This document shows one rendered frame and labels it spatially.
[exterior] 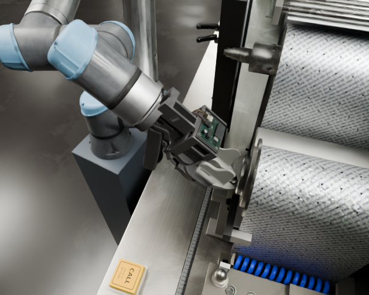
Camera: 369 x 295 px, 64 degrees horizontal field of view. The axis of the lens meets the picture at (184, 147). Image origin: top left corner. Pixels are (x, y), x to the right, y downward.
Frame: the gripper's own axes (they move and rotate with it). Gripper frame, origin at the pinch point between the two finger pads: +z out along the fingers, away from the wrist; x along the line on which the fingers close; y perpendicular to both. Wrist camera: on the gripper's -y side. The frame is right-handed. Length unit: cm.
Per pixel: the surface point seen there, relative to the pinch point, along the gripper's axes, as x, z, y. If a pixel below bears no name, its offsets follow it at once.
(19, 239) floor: 5, -6, -168
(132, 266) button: -11.5, 6.4, -37.0
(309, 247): -4.2, 19.1, 4.6
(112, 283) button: -16.6, 4.0, -39.0
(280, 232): -4.2, 12.7, 2.7
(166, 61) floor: 198, 14, -151
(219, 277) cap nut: -11.8, 13.7, -12.0
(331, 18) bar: 25.8, -4.0, 22.2
